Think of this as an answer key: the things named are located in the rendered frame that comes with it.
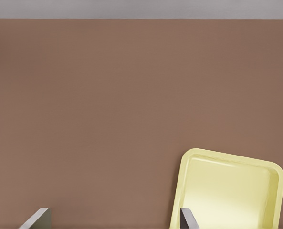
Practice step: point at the pale yellow square tray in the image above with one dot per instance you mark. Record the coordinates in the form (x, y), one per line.
(229, 190)

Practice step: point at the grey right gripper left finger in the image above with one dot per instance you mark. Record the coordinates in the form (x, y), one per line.
(39, 219)

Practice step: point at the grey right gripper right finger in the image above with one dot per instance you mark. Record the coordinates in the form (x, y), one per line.
(187, 219)

